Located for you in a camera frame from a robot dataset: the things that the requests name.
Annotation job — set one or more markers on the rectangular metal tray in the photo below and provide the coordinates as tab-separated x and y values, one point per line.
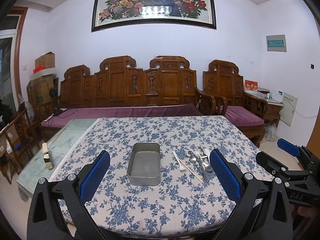
144	168

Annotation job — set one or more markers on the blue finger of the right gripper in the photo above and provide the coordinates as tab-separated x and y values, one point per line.
288	146
279	170

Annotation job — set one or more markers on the carved wooden sofa bench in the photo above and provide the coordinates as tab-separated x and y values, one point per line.
169	81

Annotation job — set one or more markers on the blue floral tablecloth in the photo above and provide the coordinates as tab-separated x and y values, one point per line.
151	189

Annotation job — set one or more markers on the carved wooden armchair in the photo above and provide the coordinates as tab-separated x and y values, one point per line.
223	81

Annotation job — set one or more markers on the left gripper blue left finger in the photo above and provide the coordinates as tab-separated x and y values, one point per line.
46	221

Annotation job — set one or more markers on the wooden side chair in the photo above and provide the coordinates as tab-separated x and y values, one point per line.
17	138

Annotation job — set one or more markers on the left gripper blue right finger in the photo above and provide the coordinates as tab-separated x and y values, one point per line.
262	209

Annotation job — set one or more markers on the white plastic fork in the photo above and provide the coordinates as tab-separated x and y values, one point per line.
181	166

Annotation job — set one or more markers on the light bamboo chopstick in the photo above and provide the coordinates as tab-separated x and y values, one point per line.
190	170

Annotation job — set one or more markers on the plain steel spoon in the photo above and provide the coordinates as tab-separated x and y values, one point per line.
194	159

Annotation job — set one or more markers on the wooden side table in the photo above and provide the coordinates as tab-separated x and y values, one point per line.
267	110

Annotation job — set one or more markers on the white wall cabinet box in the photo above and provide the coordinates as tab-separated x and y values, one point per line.
288	110

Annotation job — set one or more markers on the purple armchair cushion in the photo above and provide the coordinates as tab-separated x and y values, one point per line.
242	118

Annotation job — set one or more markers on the red gold sign card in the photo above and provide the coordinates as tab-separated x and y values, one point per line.
251	86

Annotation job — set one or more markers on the small black fan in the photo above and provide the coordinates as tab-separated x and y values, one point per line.
53	93

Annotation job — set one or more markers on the small gold white box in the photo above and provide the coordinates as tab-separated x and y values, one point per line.
46	156

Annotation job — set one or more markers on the framed peacock flower painting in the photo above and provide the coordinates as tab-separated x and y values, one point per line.
117	13

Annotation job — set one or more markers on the steel fork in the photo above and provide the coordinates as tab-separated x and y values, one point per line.
199	160

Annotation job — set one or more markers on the long white ceramic spoon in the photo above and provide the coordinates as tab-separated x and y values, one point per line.
206	152

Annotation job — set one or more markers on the stacked cardboard boxes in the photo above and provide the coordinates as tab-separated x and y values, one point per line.
42	80

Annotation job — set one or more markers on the wall electrical panel box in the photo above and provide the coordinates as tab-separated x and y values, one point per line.
276	43

